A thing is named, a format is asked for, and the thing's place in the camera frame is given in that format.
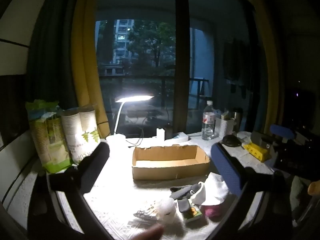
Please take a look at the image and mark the green paper cup pack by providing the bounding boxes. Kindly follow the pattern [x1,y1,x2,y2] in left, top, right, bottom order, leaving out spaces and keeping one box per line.
[26,100,73,174]

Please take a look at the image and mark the pack of cotton swabs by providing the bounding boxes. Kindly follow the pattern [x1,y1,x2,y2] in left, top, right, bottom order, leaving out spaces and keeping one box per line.
[132,205,161,222]

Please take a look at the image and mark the person's right hand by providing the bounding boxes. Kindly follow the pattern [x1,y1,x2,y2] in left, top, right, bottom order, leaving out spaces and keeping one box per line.
[308,181,320,196]

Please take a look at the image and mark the clear plastic bag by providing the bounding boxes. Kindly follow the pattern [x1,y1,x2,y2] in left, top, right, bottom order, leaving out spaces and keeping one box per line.
[152,197,177,224]

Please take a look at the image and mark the white paper cup pack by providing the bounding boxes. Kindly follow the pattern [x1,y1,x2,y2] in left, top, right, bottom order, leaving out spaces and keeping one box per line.
[61,106,101,166]

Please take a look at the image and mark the white desk lamp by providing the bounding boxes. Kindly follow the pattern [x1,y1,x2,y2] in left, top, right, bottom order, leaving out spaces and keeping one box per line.
[106,95,155,156]

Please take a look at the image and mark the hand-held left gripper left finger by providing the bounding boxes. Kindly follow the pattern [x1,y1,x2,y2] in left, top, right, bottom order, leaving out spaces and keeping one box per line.
[46,141,118,240]

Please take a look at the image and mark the dark grey glove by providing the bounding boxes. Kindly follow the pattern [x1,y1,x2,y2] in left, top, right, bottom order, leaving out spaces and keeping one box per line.
[170,183,201,212]

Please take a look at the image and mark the dark window frame post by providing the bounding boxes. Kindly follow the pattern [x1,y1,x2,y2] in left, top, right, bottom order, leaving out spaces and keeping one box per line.
[173,0,191,135]

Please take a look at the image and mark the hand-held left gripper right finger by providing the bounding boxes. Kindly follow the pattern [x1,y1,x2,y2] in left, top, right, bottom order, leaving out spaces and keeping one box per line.
[210,142,293,240]

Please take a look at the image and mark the yellow blocks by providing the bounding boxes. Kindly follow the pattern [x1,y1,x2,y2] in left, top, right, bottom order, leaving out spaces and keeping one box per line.
[243,142,272,162]

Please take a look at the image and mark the pink plush pad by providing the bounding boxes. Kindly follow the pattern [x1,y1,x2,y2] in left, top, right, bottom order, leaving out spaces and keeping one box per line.
[201,202,227,218]

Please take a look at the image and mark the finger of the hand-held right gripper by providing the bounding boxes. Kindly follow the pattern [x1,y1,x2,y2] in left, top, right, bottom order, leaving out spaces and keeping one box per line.
[270,124,297,140]

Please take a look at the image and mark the clear water bottle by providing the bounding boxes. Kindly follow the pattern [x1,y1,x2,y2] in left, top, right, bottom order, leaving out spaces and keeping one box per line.
[201,100,216,141]

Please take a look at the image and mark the white power strip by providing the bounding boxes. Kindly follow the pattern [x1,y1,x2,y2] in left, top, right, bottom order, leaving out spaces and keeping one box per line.
[166,133,189,142]

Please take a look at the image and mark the white textured tablecloth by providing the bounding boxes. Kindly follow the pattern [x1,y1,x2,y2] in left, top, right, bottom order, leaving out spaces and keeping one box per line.
[7,130,275,240]

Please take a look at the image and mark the yellow curtain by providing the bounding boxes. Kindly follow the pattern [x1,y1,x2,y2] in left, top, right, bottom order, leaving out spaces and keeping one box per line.
[260,5,286,133]
[71,0,111,140]

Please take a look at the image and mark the white cloth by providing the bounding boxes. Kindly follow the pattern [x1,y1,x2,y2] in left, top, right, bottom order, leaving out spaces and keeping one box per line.
[191,172,230,207]

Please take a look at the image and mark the white perforated holder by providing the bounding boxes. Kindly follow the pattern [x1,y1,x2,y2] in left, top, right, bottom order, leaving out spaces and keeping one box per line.
[214,116,234,139]

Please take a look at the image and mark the small green yellow packet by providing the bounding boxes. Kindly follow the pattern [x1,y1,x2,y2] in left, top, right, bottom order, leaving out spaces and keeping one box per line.
[184,200,203,223]

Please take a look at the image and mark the steel thermos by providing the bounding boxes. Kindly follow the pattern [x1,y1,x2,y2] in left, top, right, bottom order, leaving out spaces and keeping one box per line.
[232,108,244,133]

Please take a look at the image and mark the grey box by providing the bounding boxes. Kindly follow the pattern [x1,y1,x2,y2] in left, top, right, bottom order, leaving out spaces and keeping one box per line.
[251,131,272,156]

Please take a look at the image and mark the cardboard box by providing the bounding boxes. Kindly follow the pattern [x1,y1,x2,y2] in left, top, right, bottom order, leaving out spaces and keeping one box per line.
[132,144,210,180]

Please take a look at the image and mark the black round object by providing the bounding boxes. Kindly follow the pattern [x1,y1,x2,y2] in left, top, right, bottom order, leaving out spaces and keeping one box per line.
[222,135,243,148]

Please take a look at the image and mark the person's left hand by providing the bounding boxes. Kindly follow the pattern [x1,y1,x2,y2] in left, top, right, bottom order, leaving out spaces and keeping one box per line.
[130,224,166,240]

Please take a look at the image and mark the black cable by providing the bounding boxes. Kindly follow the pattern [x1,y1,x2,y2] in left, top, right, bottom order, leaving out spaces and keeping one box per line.
[126,127,146,148]

